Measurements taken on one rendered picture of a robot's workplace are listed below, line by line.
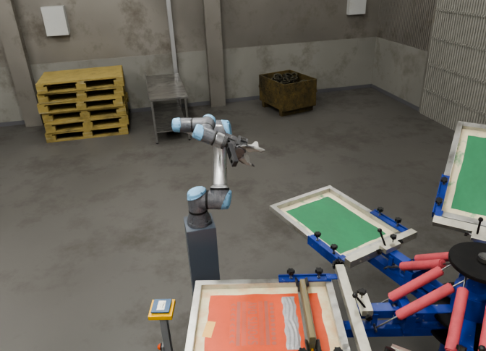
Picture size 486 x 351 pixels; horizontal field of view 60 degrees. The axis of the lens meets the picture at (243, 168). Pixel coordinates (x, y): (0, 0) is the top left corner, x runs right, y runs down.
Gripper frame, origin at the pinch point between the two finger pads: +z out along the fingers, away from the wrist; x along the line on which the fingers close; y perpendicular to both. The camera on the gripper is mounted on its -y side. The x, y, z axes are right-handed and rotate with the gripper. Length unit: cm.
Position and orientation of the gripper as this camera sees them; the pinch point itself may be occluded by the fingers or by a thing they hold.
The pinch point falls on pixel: (259, 159)
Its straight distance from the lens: 211.7
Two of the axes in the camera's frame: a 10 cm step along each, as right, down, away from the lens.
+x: -3.5, 5.7, 7.5
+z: 9.2, 3.6, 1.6
